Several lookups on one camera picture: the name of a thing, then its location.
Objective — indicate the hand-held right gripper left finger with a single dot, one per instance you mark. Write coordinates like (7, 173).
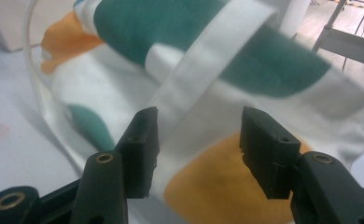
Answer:
(141, 155)

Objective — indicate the grey metal stand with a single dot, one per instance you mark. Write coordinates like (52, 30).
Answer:
(348, 45)

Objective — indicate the clear plastic container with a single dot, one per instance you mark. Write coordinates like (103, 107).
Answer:
(35, 81)

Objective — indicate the white post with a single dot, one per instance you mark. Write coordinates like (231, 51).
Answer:
(298, 15)

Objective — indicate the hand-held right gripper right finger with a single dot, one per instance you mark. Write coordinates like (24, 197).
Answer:
(267, 155)

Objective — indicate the white tote bag colour patches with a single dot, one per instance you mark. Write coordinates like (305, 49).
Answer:
(202, 102)

